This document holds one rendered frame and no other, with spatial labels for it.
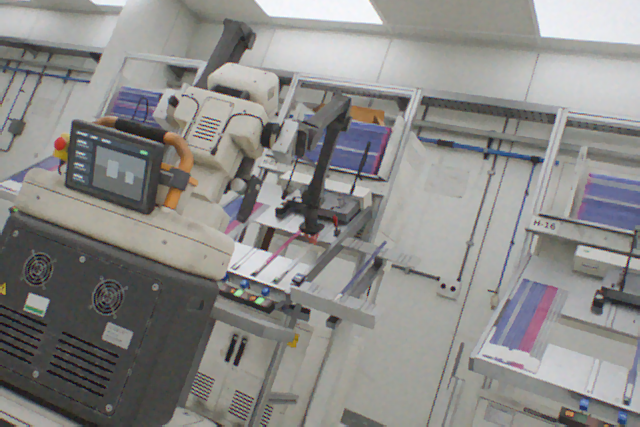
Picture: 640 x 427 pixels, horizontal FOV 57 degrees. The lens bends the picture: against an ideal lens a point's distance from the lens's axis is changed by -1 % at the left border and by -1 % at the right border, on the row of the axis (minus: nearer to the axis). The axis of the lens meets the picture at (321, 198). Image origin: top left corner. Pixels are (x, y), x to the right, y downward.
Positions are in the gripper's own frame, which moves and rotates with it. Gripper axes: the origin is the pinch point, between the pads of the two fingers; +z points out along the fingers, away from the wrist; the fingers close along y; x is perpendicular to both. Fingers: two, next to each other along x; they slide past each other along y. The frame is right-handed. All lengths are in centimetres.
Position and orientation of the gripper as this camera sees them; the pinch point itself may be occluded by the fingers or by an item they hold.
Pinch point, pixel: (313, 242)
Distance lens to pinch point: 268.4
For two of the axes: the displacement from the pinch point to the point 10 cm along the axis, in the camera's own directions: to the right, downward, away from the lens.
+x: -5.3, 4.9, -6.9
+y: -8.4, -2.2, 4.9
